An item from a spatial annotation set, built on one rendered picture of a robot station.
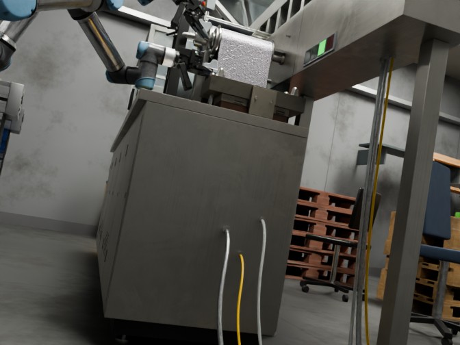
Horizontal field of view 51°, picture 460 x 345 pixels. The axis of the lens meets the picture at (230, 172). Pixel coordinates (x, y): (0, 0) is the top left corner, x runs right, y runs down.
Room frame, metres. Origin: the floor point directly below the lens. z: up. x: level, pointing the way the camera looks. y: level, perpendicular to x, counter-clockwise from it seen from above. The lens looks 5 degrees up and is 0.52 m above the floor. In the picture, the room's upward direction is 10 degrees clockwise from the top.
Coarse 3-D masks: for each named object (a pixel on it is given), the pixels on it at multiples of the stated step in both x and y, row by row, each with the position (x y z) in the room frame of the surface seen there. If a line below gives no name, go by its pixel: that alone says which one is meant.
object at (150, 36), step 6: (150, 30) 2.90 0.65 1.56; (156, 30) 2.92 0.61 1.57; (162, 30) 2.92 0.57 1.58; (168, 30) 2.93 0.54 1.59; (174, 30) 2.94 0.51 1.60; (150, 36) 2.90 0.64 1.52; (138, 60) 3.66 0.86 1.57; (132, 90) 3.41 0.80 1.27; (138, 90) 2.90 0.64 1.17; (132, 96) 3.41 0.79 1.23; (132, 102) 3.46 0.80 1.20; (126, 114) 4.02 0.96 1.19
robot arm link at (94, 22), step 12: (72, 12) 1.65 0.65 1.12; (84, 12) 1.66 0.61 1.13; (84, 24) 1.71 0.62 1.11; (96, 24) 1.72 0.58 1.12; (96, 36) 1.75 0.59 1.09; (108, 36) 1.80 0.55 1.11; (96, 48) 1.80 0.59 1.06; (108, 48) 1.81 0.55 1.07; (108, 60) 1.85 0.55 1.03; (120, 60) 1.89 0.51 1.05; (108, 72) 1.94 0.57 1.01; (120, 72) 1.91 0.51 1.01
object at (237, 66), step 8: (224, 56) 1.99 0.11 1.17; (232, 56) 2.00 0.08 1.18; (240, 56) 2.01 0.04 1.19; (248, 56) 2.02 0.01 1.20; (224, 64) 1.99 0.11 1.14; (232, 64) 2.00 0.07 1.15; (240, 64) 2.01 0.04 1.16; (248, 64) 2.02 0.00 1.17; (256, 64) 2.03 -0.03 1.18; (264, 64) 2.04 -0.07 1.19; (224, 72) 1.99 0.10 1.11; (232, 72) 2.00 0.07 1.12; (240, 72) 2.01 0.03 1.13; (248, 72) 2.02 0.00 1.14; (256, 72) 2.03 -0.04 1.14; (264, 72) 2.04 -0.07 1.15; (240, 80) 2.01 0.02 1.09; (248, 80) 2.02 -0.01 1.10; (256, 80) 2.03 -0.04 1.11; (264, 80) 2.04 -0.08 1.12
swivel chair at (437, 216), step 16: (432, 176) 3.14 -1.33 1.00; (448, 176) 3.35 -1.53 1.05; (432, 192) 3.13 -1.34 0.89; (448, 192) 3.34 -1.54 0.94; (432, 208) 3.11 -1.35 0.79; (448, 208) 3.32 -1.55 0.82; (432, 224) 3.10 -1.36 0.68; (448, 224) 3.31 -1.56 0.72; (432, 256) 2.82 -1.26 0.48; (448, 256) 2.75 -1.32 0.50; (416, 320) 2.97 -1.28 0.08; (432, 320) 2.98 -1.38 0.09; (448, 320) 3.08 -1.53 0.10; (448, 336) 2.70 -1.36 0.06
